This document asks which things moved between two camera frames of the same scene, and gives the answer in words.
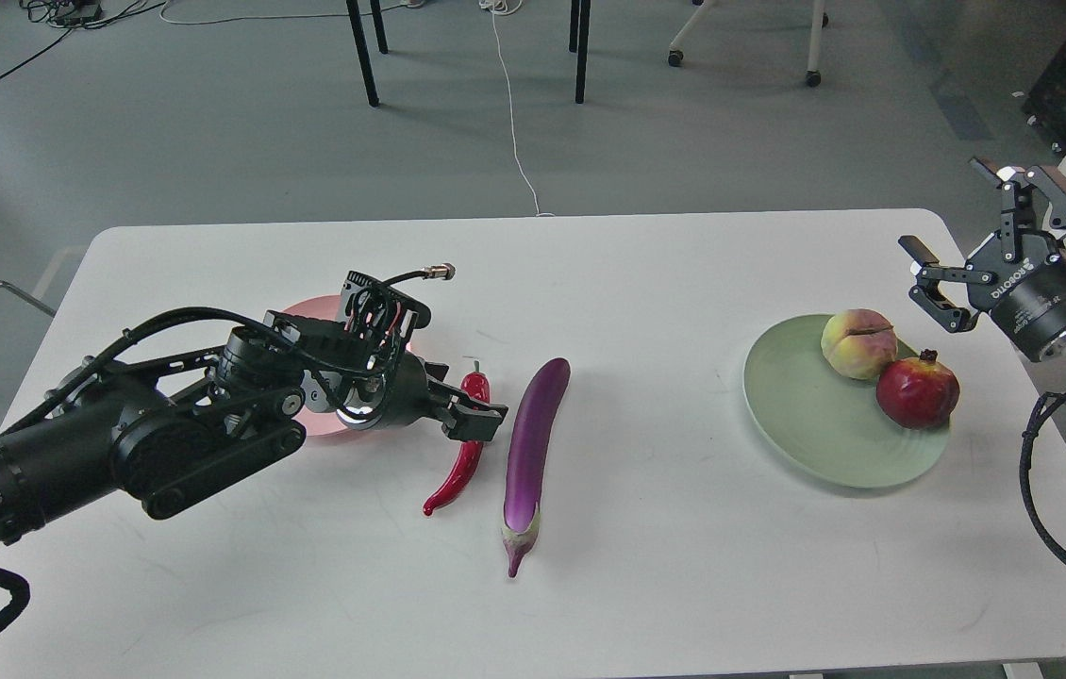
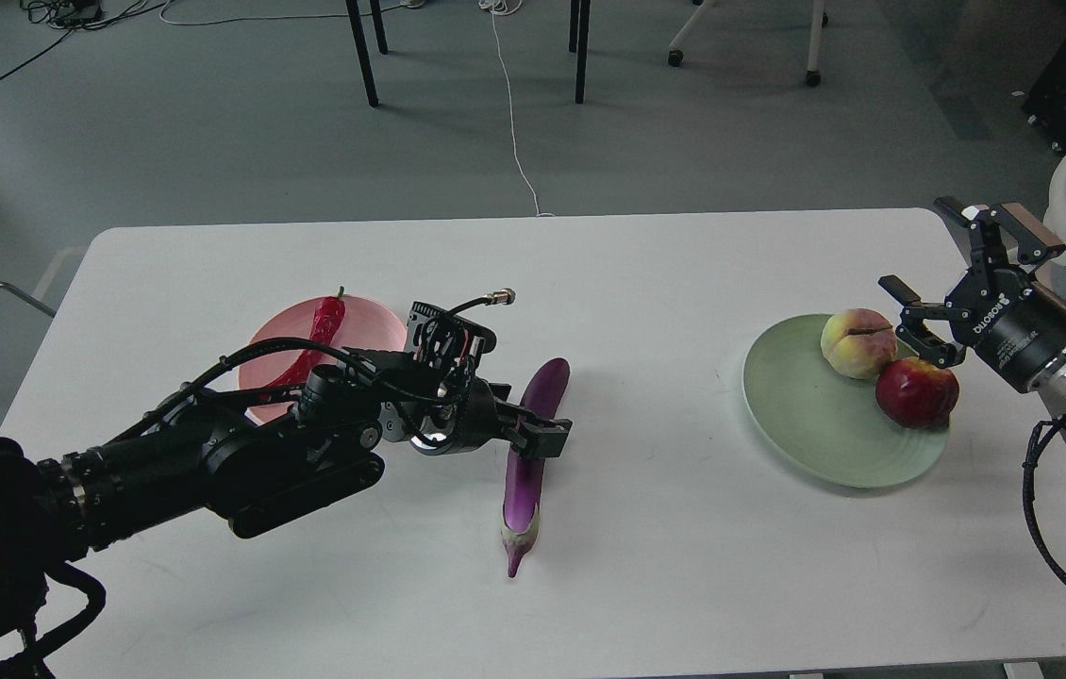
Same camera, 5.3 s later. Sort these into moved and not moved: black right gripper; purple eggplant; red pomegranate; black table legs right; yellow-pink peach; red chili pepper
Moved: black right gripper; red chili pepper
Not moved: yellow-pink peach; black table legs right; purple eggplant; red pomegranate
